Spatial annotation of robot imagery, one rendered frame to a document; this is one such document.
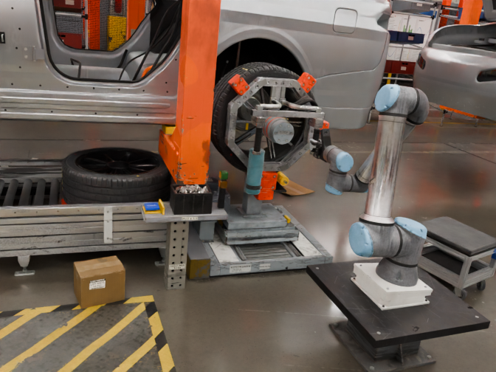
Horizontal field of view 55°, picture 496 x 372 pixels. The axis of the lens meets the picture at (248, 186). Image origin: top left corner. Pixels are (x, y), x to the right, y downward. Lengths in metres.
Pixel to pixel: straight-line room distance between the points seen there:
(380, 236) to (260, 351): 0.76
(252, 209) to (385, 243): 1.20
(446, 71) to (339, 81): 1.94
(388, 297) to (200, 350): 0.87
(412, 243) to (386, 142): 0.46
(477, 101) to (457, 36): 1.55
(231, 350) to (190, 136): 1.09
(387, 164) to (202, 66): 1.05
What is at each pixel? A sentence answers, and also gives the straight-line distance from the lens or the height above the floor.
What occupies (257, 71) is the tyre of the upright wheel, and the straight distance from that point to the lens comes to 2.77.
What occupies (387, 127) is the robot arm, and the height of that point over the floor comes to 1.06.
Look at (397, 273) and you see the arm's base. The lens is 2.26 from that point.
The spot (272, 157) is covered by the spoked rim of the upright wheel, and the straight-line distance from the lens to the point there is 2.96.
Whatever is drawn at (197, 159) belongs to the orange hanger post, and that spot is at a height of 0.68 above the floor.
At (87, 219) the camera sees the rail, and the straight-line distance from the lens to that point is 2.73.
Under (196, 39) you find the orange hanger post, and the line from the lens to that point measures 2.47.
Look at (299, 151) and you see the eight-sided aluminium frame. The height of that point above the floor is 0.70.
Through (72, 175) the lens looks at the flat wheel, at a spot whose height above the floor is 0.48.
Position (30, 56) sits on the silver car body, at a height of 1.10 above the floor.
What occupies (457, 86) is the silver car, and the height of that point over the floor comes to 1.01.
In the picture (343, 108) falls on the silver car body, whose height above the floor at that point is 0.89.
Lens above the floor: 1.44
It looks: 20 degrees down
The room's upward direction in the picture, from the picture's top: 6 degrees clockwise
